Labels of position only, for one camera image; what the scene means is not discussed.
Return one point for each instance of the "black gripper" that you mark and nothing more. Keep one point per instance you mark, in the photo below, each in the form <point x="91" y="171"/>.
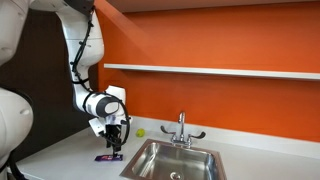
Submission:
<point x="114" y="133"/>

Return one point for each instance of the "purple candy bar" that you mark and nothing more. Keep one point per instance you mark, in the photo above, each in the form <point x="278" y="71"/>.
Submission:
<point x="106" y="158"/>

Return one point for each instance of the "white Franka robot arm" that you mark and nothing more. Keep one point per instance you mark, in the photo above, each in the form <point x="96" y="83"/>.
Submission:
<point x="83" y="40"/>

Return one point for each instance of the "small green ball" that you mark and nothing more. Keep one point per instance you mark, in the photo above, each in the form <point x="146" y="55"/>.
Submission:
<point x="140" y="133"/>

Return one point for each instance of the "stainless steel sink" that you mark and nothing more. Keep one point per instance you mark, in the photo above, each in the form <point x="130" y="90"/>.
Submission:
<point x="173" y="163"/>

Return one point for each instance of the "chrome faucet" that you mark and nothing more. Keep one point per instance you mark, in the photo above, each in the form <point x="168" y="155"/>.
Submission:
<point x="181" y="133"/>

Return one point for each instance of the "dark wood cabinet panel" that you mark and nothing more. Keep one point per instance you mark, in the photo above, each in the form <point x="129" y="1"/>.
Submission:
<point x="43" y="73"/>

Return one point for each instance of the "white counter backsplash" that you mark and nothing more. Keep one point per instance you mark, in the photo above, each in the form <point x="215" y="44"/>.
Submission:
<point x="250" y="140"/>

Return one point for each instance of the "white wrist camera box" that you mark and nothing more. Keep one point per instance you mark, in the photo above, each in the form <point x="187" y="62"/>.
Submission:
<point x="96" y="126"/>

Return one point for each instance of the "thin white wall shelf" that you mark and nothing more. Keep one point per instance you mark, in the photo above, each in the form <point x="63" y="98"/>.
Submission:
<point x="216" y="71"/>

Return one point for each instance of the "thick white wall shelf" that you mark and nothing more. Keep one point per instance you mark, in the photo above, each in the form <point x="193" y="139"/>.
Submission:
<point x="216" y="5"/>

